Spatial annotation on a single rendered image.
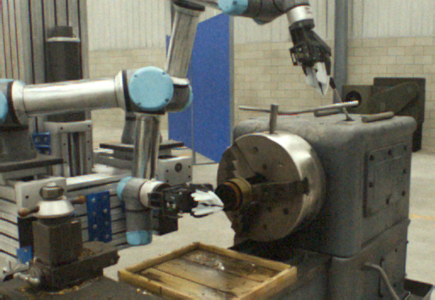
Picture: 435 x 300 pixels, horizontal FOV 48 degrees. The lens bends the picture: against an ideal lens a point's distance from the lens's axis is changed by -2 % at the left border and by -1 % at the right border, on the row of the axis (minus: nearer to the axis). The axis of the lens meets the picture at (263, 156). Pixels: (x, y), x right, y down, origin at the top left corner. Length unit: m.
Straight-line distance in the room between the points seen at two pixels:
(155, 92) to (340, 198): 0.60
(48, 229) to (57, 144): 0.73
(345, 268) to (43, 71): 1.17
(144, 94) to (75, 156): 0.54
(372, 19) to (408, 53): 1.18
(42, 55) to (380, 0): 10.46
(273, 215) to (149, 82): 0.50
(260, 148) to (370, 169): 0.39
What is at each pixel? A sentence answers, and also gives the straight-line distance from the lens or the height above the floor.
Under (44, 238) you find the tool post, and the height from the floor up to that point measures 1.08.
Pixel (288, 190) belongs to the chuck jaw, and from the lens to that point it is 1.30.
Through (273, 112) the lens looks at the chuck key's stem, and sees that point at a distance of 1.39.
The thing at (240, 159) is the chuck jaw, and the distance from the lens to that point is 1.40.
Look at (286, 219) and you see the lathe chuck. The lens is 1.37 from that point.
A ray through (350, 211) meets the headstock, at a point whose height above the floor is 1.01.
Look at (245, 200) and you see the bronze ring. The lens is 1.30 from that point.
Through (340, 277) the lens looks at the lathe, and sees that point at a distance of 1.52.
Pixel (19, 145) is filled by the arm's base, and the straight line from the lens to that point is 1.54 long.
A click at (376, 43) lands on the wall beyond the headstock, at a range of 11.65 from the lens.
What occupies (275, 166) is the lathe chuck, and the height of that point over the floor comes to 1.15.
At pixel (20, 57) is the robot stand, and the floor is 1.47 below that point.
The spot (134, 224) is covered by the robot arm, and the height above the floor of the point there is 0.99.
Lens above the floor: 1.38
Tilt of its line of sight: 9 degrees down
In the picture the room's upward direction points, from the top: straight up
